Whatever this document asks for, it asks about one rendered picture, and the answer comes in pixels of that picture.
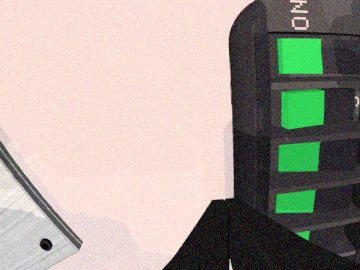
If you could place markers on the dark grey switch controller unit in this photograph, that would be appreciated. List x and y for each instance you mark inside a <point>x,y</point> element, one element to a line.
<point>295,95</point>

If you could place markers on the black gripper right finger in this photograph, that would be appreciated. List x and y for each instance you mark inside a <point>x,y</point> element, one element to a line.
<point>259,243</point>

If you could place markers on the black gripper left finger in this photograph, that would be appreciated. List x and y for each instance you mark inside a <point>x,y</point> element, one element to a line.
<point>207,247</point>

